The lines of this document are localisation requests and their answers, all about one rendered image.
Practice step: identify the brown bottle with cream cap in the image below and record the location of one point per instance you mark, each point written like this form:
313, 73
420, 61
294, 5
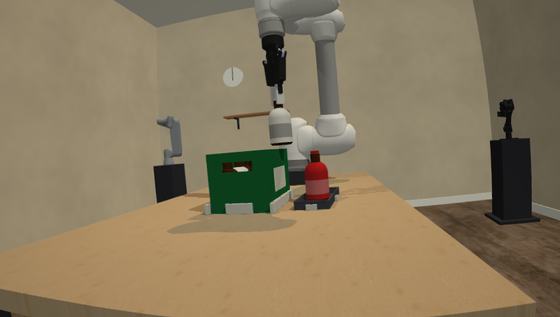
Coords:
227, 167

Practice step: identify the red bottle with pale label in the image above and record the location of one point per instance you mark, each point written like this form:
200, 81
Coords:
316, 178

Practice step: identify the white bottle with grey label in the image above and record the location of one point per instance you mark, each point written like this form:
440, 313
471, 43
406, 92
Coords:
239, 166
280, 128

